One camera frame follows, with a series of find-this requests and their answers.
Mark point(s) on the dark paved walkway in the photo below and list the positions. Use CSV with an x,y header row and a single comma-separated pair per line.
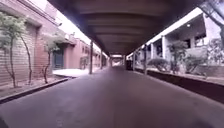
x,y
113,100

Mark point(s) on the pale concrete slab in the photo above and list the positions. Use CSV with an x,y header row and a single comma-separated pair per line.
x,y
71,72

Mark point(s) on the covered walkway roof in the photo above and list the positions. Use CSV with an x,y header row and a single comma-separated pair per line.
x,y
123,23

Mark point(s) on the thin small tree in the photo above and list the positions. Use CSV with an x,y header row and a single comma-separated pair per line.
x,y
11,36
49,46

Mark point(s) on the row of bushes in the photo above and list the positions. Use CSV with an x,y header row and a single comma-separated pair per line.
x,y
180,58

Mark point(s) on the pale concrete building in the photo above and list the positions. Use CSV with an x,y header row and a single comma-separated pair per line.
x,y
186,36

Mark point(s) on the red brick building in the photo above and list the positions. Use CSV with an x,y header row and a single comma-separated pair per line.
x,y
33,43

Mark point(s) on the dark kerb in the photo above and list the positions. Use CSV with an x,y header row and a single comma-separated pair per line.
x,y
33,89

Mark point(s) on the bare soil strip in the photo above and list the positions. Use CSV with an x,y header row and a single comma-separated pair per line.
x,y
23,86

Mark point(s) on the roof support post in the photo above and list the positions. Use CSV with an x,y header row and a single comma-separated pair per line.
x,y
101,59
90,56
145,58

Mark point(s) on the low dark wall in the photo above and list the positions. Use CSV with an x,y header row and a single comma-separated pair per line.
x,y
186,83

